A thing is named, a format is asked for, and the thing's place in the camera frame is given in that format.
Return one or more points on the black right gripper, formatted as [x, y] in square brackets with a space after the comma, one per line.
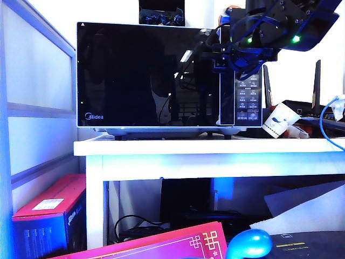
[266, 54]

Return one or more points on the orange fruit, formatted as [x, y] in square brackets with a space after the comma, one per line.
[220, 17]

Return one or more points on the black glass microwave door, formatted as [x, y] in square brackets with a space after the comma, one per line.
[134, 81]

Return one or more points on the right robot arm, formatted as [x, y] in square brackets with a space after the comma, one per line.
[269, 16]

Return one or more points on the black Midea microwave oven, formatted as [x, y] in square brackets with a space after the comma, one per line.
[248, 108]

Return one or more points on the white paper cup blue print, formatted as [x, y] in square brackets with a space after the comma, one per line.
[279, 120]

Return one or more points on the black router with antennas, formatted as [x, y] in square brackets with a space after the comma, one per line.
[304, 106]

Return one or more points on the red and white small packet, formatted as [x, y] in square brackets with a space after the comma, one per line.
[296, 132]

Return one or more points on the white side table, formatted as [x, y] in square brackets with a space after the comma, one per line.
[188, 164]

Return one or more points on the white tape tag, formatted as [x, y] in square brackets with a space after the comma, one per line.
[339, 108]

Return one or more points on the black upright panel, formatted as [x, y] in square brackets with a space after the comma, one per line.
[186, 194]

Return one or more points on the black flat device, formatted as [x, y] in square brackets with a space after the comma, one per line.
[205, 218]

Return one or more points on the white foam board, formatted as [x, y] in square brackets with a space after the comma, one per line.
[310, 213]

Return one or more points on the shiny blue ball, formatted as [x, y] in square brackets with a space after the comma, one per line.
[248, 244]

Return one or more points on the pink gift box gold pattern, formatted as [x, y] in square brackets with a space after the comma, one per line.
[161, 245]

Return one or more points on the white office partition panel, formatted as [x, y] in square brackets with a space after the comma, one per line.
[40, 110]

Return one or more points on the black box gold print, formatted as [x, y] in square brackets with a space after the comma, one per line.
[318, 242]

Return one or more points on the red and black router box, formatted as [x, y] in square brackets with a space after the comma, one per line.
[48, 197]

